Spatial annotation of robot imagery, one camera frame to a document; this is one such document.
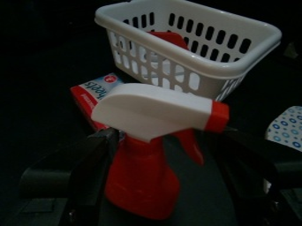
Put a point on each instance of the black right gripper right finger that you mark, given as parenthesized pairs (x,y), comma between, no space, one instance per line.
(255,164)

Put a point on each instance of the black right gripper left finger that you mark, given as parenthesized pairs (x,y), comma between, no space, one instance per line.
(90,170)

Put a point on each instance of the red and blue cardboard box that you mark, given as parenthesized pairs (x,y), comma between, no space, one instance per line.
(88,94)

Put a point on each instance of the red and white spray bottle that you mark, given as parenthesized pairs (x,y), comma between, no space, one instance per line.
(152,109)

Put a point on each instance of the white blue-dotted box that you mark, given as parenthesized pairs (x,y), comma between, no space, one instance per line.
(289,126)

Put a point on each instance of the white slotted plastic basket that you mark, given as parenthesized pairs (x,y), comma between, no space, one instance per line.
(219,61)

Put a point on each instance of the red toy utensil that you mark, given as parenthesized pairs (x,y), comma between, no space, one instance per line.
(169,38)

